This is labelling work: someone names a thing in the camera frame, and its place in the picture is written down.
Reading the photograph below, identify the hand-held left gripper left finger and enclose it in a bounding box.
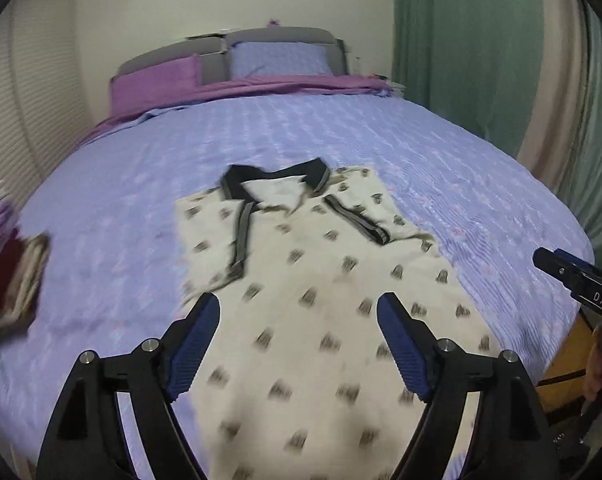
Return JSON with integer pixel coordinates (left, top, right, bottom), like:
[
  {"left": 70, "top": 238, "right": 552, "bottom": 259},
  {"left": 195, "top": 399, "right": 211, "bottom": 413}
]
[{"left": 37, "top": 292, "right": 221, "bottom": 480}]

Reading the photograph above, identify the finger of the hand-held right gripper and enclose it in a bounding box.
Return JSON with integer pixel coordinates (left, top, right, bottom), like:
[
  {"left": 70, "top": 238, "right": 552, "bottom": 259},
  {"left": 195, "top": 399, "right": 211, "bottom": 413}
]
[
  {"left": 555, "top": 249, "right": 602, "bottom": 288},
  {"left": 532, "top": 247, "right": 589, "bottom": 296}
]

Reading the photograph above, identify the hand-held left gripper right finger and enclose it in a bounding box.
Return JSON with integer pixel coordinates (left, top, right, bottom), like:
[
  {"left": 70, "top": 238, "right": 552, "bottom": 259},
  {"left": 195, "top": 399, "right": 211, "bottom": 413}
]
[{"left": 377, "top": 294, "right": 557, "bottom": 480}]

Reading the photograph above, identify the cream patterned polo shirt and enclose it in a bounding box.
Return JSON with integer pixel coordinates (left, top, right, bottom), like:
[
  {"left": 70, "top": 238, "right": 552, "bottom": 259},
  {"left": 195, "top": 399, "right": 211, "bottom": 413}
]
[{"left": 175, "top": 157, "right": 502, "bottom": 480}]

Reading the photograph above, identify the person's right hand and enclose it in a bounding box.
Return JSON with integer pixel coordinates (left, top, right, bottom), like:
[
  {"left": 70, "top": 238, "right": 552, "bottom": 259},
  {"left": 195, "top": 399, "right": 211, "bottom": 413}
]
[{"left": 582, "top": 322, "right": 602, "bottom": 402}]

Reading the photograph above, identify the beige curtain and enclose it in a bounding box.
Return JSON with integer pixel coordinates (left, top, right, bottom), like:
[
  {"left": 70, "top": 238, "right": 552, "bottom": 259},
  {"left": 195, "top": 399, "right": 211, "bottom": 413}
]
[{"left": 514, "top": 0, "right": 602, "bottom": 281}]

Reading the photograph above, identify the blue striped floral duvet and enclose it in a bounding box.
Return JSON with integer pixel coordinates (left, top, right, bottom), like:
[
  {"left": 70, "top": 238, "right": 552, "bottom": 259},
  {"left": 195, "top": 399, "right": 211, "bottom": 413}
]
[{"left": 0, "top": 92, "right": 594, "bottom": 480}]

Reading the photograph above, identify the beige folded garment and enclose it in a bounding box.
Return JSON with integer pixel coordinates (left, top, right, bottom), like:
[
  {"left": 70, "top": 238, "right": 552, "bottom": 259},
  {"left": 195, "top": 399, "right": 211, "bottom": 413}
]
[{"left": 1, "top": 233, "right": 52, "bottom": 322}]

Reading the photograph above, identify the brown plaid folded garment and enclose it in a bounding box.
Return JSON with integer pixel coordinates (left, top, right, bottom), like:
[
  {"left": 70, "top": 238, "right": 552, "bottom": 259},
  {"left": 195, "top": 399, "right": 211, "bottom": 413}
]
[{"left": 0, "top": 307, "right": 38, "bottom": 339}]

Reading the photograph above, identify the dark red folded garment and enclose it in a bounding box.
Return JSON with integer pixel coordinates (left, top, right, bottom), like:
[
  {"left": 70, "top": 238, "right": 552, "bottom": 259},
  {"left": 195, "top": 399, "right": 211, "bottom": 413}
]
[{"left": 0, "top": 239, "right": 28, "bottom": 322}]

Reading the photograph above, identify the green curtain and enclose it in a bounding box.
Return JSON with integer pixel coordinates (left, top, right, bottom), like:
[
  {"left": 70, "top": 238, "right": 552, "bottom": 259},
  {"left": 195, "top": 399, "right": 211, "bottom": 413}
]
[{"left": 391, "top": 0, "right": 544, "bottom": 161}]

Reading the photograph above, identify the white nightstand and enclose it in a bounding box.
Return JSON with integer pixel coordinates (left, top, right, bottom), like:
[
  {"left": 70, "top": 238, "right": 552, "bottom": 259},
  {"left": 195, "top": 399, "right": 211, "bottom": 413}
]
[{"left": 381, "top": 77, "right": 408, "bottom": 99}]

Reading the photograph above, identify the purple pillow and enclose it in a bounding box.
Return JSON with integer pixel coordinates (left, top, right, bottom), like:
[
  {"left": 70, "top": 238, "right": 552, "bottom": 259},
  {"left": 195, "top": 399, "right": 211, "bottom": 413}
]
[{"left": 110, "top": 57, "right": 203, "bottom": 117}]

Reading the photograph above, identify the purple bed sheet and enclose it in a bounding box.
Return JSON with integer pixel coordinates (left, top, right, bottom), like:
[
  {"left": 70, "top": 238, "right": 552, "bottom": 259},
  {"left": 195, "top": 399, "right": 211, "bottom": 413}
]
[{"left": 81, "top": 74, "right": 394, "bottom": 146}]

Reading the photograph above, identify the grey bed headboard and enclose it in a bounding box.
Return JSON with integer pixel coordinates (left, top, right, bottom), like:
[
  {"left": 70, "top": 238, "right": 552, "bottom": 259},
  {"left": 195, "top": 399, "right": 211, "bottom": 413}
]
[{"left": 118, "top": 26, "right": 345, "bottom": 87}]

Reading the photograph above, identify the white louvred wardrobe door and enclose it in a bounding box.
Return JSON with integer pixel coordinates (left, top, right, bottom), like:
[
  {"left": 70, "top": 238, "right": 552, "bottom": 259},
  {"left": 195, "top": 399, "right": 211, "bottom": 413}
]
[
  {"left": 16, "top": 7, "right": 92, "bottom": 181},
  {"left": 0, "top": 20, "right": 32, "bottom": 201}
]

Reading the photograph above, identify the blue striped pillow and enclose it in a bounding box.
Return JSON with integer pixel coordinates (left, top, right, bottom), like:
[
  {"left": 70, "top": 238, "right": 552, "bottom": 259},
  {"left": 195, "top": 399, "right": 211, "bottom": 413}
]
[{"left": 229, "top": 41, "right": 335, "bottom": 80}]

